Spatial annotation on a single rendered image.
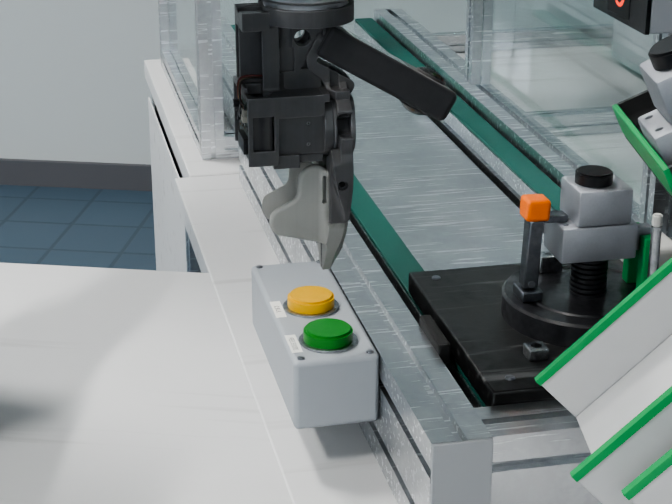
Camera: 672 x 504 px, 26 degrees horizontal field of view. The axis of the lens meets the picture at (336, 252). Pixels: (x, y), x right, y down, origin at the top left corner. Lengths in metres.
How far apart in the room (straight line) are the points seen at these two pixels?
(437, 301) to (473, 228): 0.33
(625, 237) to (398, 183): 0.55
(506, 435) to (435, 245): 0.49
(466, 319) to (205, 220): 0.60
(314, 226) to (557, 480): 0.26
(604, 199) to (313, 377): 0.27
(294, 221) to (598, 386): 0.27
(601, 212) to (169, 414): 0.42
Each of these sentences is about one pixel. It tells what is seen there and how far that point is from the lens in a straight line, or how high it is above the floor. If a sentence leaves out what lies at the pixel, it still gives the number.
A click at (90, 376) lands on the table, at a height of 0.86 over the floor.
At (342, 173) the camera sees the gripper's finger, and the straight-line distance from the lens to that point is 1.08.
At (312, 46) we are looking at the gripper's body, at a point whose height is 1.21.
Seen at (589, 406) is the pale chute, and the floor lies 1.00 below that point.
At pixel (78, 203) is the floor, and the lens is 4.41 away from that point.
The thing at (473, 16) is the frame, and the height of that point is 1.05.
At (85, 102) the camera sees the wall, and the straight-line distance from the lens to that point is 4.47.
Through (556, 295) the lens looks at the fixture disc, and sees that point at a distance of 1.20.
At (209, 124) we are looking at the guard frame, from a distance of 1.94.
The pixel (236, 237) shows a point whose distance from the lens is 1.68.
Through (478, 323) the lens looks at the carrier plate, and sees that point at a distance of 1.19.
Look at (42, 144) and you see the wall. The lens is 4.55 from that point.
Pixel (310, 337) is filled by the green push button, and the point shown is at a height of 0.97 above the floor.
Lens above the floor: 1.46
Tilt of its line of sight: 22 degrees down
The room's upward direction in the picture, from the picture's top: straight up
